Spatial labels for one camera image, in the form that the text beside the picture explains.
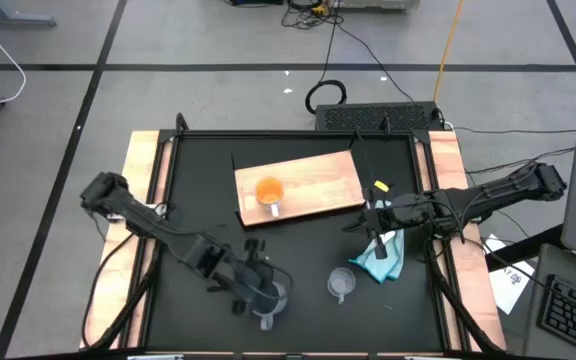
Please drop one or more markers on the teal cleaning cloth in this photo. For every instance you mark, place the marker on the teal cleaning cloth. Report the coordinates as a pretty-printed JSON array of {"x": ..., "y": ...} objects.
[{"x": 387, "y": 265}]

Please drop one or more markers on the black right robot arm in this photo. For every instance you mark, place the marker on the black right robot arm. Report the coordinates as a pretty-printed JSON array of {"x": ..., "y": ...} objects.
[{"x": 498, "y": 192}]

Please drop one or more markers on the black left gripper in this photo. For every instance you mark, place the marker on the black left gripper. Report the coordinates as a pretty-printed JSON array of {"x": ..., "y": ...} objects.
[{"x": 245, "y": 272}]

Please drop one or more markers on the small clear glass cup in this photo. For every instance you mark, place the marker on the small clear glass cup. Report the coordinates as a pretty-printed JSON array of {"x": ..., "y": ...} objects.
[{"x": 341, "y": 280}]

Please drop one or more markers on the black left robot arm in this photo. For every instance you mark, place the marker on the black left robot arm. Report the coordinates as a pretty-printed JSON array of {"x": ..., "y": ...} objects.
[{"x": 138, "y": 215}]

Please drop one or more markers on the grey equipment box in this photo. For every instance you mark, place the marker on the grey equipment box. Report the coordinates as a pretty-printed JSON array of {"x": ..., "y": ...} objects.
[{"x": 378, "y": 4}]

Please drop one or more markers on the grey metal table foot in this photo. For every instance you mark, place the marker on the grey metal table foot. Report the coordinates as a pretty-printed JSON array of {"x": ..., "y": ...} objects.
[{"x": 18, "y": 21}]

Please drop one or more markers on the wooden cutting board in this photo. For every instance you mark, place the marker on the wooden cutting board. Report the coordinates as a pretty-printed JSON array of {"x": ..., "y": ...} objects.
[{"x": 318, "y": 185}]

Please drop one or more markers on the black aluminium table frame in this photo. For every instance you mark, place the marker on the black aluminium table frame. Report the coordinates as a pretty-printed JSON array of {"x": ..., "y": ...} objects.
[{"x": 268, "y": 134}]

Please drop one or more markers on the black computer tower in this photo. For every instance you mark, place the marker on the black computer tower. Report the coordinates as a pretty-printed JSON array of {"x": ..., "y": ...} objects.
[{"x": 368, "y": 117}]

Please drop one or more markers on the grey side desk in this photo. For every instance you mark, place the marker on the grey side desk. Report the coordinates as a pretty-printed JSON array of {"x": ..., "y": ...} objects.
[{"x": 535, "y": 320}]

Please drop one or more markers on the white paper sheet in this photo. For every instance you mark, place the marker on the white paper sheet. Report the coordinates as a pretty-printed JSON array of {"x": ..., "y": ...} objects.
[{"x": 510, "y": 290}]

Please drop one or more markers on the black frame brace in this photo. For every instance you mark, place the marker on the black frame brace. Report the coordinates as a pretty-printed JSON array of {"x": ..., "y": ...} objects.
[
  {"x": 128, "y": 300},
  {"x": 460, "y": 305}
]

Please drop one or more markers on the black keyboard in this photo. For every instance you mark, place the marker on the black keyboard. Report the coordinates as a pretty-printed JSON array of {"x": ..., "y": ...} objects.
[{"x": 573, "y": 315}]

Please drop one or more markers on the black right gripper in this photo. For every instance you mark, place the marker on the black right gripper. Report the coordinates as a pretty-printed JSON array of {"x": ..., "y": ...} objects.
[{"x": 408, "y": 212}]

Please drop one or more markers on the large grey ceramic mug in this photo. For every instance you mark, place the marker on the large grey ceramic mug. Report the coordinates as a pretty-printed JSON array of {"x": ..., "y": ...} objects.
[{"x": 279, "y": 299}]

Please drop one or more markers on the yellow tape tag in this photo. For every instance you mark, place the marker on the yellow tape tag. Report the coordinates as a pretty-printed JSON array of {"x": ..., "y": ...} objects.
[{"x": 381, "y": 186}]

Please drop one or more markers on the orange mug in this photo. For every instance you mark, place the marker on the orange mug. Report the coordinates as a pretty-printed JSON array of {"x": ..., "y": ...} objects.
[{"x": 269, "y": 190}]

